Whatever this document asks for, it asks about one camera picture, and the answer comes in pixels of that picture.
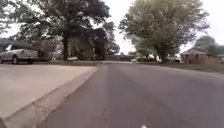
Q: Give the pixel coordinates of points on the broad green tree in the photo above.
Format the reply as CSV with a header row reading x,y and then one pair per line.
x,y
163,26

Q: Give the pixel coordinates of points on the pale concrete driveway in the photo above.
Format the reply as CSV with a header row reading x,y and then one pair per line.
x,y
33,80

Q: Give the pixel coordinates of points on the round tree behind house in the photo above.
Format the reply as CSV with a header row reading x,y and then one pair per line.
x,y
205,41

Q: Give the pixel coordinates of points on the grey asphalt road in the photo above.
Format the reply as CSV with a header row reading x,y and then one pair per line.
x,y
150,96

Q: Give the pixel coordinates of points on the robot's own part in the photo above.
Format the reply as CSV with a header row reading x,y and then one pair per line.
x,y
143,126

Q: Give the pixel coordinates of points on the large dark tree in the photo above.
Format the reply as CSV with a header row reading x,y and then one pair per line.
x,y
65,33

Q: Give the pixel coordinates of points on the grass verge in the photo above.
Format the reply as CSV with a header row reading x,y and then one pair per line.
x,y
200,67

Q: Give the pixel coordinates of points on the low brick house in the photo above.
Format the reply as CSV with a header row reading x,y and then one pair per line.
x,y
200,56

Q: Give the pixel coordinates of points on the vehicle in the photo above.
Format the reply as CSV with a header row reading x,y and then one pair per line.
x,y
174,60

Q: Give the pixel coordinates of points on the pale concrete kerb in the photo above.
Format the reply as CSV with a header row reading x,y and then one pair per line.
x,y
43,106

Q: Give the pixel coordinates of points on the white pickup truck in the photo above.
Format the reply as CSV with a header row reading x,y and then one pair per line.
x,y
20,53

